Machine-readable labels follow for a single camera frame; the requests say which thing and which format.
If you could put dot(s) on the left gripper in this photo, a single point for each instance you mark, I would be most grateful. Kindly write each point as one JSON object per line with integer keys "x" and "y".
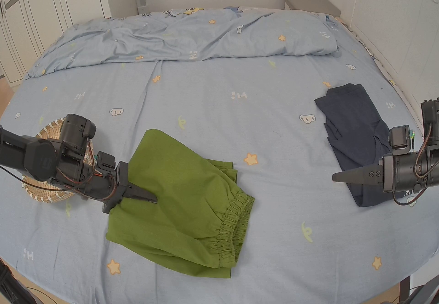
{"x": 109, "y": 189}

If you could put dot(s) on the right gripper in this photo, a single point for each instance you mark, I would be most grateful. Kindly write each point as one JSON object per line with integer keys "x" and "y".
{"x": 401, "y": 172}

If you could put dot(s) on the green shorts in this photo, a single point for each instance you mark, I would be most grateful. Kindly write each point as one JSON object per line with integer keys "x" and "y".
{"x": 178, "y": 192}

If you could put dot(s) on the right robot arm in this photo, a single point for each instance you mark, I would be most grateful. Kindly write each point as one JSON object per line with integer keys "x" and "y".
{"x": 431, "y": 117}

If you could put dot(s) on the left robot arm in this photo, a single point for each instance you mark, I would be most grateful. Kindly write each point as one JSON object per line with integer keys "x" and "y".
{"x": 37, "y": 162}

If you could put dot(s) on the round woven basket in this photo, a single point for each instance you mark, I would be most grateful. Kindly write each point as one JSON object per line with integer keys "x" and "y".
{"x": 48, "y": 196}

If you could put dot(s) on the dark blue T-shirt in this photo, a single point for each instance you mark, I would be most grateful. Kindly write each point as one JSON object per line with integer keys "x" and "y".
{"x": 353, "y": 117}

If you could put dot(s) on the pale blue quilt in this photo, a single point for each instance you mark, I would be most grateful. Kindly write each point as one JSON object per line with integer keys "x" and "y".
{"x": 171, "y": 38}

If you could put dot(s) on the grey bedside table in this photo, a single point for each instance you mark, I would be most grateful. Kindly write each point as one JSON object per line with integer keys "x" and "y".
{"x": 308, "y": 2}

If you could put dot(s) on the white wardrobe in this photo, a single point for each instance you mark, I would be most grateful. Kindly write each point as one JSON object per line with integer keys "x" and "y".
{"x": 34, "y": 4}

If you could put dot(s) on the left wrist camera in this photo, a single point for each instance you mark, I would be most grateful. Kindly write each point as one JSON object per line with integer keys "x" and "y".
{"x": 105, "y": 162}

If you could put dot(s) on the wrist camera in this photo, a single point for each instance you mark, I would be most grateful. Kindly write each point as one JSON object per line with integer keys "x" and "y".
{"x": 105, "y": 162}
{"x": 399, "y": 136}

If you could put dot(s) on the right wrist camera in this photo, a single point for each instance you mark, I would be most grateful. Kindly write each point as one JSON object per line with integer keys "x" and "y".
{"x": 399, "y": 136}

